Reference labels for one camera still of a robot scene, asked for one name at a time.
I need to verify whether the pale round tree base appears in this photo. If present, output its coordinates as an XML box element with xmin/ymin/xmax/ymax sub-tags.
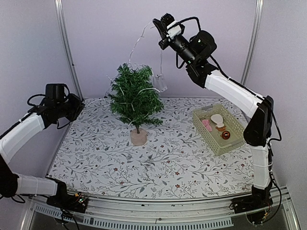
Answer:
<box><xmin>130</xmin><ymin>128</ymin><xmax>147</xmax><ymax>146</ymax></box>

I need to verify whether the black cable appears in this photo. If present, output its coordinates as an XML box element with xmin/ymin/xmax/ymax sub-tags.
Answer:
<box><xmin>26</xmin><ymin>86</ymin><xmax>72</xmax><ymax>130</ymax></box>
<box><xmin>175</xmin><ymin>16</ymin><xmax>202</xmax><ymax>70</ymax></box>

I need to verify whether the cream perforated plastic basket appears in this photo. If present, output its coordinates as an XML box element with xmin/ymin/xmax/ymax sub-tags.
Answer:
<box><xmin>192</xmin><ymin>104</ymin><xmax>245</xmax><ymax>156</ymax></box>

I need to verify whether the pink bow ornament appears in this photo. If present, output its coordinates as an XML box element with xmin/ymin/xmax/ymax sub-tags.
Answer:
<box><xmin>202</xmin><ymin>119</ymin><xmax>212</xmax><ymax>132</ymax></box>

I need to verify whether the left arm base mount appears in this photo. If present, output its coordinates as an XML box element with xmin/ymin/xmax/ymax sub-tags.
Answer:
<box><xmin>47</xmin><ymin>181</ymin><xmax>88</xmax><ymax>213</ymax></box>

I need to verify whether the cream balloon ornament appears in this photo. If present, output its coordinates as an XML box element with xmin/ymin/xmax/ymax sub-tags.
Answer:
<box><xmin>210</xmin><ymin>114</ymin><xmax>226</xmax><ymax>131</ymax></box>

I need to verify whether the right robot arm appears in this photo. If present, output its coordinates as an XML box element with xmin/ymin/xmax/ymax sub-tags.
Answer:
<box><xmin>152</xmin><ymin>13</ymin><xmax>273</xmax><ymax>209</ymax></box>

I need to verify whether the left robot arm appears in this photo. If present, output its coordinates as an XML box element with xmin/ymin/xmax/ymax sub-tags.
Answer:
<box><xmin>0</xmin><ymin>83</ymin><xmax>84</xmax><ymax>208</ymax></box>

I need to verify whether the aluminium frame post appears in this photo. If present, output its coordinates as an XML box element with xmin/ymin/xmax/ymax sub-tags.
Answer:
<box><xmin>241</xmin><ymin>0</ymin><xmax>264</xmax><ymax>85</ymax></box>
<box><xmin>54</xmin><ymin>0</ymin><xmax>84</xmax><ymax>100</ymax></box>

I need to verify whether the front aluminium rail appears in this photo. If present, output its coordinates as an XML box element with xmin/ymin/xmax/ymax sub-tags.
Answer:
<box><xmin>21</xmin><ymin>186</ymin><xmax>303</xmax><ymax>230</ymax></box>

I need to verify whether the clear string light garland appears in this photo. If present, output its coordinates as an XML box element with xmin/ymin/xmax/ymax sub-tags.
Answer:
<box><xmin>92</xmin><ymin>20</ymin><xmax>166</xmax><ymax>127</ymax></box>

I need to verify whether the right aluminium frame post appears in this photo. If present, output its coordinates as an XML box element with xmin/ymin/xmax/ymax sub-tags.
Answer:
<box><xmin>241</xmin><ymin>0</ymin><xmax>264</xmax><ymax>85</ymax></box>

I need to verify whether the floral patterned table mat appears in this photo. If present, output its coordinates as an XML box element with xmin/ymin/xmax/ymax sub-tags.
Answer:
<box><xmin>47</xmin><ymin>98</ymin><xmax>254</xmax><ymax>199</ymax></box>

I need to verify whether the clear light battery box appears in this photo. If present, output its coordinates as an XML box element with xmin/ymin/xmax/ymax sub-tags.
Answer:
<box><xmin>154</xmin><ymin>73</ymin><xmax>167</xmax><ymax>92</ymax></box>

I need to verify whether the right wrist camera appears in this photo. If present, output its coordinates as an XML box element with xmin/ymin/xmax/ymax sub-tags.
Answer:
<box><xmin>160</xmin><ymin>13</ymin><xmax>185</xmax><ymax>41</ymax></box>

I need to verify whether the left black cable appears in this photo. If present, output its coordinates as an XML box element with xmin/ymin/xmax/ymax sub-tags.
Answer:
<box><xmin>26</xmin><ymin>86</ymin><xmax>72</xmax><ymax>130</ymax></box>

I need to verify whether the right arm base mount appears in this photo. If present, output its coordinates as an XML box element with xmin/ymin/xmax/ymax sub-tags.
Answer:
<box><xmin>229</xmin><ymin>187</ymin><xmax>273</xmax><ymax>225</ymax></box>

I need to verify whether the left aluminium frame post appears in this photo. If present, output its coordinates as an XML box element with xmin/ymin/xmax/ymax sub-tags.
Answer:
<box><xmin>54</xmin><ymin>0</ymin><xmax>84</xmax><ymax>100</ymax></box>

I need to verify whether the small green christmas tree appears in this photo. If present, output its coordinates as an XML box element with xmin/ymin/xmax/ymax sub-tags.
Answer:
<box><xmin>108</xmin><ymin>63</ymin><xmax>164</xmax><ymax>133</ymax></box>

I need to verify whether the red ball ornament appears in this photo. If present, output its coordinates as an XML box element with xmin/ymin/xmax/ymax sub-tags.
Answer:
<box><xmin>221</xmin><ymin>130</ymin><xmax>231</xmax><ymax>140</ymax></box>

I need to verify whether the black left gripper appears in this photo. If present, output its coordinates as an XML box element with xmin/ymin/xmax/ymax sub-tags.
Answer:
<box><xmin>56</xmin><ymin>93</ymin><xmax>85</xmax><ymax>122</ymax></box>

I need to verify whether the right black cable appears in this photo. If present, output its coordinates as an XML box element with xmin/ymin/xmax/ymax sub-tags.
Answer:
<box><xmin>175</xmin><ymin>16</ymin><xmax>202</xmax><ymax>70</ymax></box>

